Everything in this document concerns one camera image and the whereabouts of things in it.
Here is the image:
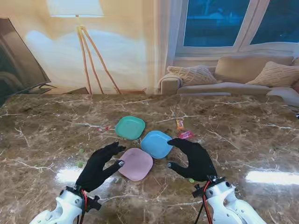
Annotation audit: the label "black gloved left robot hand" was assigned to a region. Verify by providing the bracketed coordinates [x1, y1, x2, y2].
[75, 141, 127, 193]

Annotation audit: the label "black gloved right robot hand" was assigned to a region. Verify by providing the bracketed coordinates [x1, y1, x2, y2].
[167, 138, 218, 182]

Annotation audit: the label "pink red candy packet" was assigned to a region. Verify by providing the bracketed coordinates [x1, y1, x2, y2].
[178, 130, 194, 140]

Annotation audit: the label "pink square plastic dish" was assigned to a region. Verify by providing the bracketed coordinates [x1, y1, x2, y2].
[116, 147, 154, 182]

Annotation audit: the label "blue square plastic dish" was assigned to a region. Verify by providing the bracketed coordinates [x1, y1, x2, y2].
[140, 130, 175, 160]

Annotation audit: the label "green square plastic dish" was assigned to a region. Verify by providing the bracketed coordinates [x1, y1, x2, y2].
[115, 116, 146, 141]

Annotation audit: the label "low wooden tv cabinet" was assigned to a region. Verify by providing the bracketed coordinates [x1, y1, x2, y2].
[63, 87, 91, 95]

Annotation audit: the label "cream knitted cushion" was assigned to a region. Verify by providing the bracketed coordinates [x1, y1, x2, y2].
[166, 65, 218, 86]
[246, 61, 299, 88]

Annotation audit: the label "cream throw blanket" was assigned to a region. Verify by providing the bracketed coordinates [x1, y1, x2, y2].
[156, 73, 184, 91]

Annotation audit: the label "beige sofa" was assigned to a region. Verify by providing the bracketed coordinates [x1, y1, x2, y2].
[158, 55, 299, 110]

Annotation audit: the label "sheer white curtain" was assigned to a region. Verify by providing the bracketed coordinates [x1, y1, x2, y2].
[153, 0, 185, 94]

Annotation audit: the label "flat screen television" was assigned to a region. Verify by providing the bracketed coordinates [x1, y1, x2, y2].
[0, 17, 57, 101]

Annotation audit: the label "white framed window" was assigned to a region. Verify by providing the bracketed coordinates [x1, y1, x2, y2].
[175, 0, 299, 56]

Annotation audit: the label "wooden tripod floor lamp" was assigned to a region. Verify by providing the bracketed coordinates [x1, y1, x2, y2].
[46, 0, 122, 95]

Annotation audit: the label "red black right arm cables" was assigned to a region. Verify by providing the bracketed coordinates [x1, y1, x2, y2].
[195, 181, 214, 224]

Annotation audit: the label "red black arm cables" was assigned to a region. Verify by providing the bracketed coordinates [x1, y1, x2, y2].
[195, 181, 214, 224]
[78, 189, 89, 224]

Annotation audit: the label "red black left arm cables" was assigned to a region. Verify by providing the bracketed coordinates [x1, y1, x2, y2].
[78, 189, 89, 224]

